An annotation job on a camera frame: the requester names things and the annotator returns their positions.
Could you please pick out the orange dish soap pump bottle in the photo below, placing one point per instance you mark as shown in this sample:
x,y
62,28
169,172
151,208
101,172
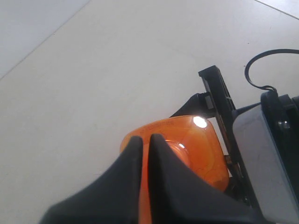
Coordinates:
x,y
194,141

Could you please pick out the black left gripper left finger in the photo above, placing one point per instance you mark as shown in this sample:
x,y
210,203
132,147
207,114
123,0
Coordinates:
x,y
111,199

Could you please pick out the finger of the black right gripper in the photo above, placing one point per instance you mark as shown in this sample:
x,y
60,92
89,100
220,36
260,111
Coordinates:
x,y
200,104

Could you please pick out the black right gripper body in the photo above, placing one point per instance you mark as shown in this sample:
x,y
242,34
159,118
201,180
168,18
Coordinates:
x,y
220,105

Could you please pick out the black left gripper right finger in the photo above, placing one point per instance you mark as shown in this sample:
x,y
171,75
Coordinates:
x,y
178,196

